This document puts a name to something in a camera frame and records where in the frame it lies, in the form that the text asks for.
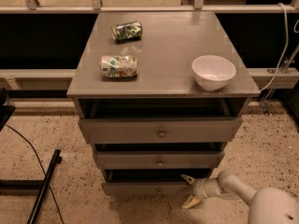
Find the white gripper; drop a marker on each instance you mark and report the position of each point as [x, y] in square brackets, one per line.
[199, 188]

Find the grey bottom drawer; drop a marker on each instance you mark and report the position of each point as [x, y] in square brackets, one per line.
[151, 182]

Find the grey drawer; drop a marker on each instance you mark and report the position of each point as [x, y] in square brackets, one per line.
[151, 182]
[144, 131]
[130, 160]

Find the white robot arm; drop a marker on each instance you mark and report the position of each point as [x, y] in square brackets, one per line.
[266, 205]

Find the grey middle drawer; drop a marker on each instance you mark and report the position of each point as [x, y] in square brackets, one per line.
[130, 160]

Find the grey drawer cabinet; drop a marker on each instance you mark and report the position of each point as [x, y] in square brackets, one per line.
[164, 87]

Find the grey top drawer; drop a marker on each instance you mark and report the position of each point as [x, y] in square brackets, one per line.
[144, 131]

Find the white bowl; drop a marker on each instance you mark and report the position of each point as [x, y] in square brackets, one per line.
[212, 72]

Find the black stand base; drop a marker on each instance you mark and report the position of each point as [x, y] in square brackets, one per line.
[37, 188]

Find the white green crushed can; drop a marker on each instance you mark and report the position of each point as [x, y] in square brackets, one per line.
[116, 66]

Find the dark green crushed can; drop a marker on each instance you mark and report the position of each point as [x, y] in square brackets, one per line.
[127, 31]

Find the black device at left edge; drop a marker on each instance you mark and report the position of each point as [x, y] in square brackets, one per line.
[6, 108]

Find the metal railing frame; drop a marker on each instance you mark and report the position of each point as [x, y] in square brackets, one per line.
[93, 2]

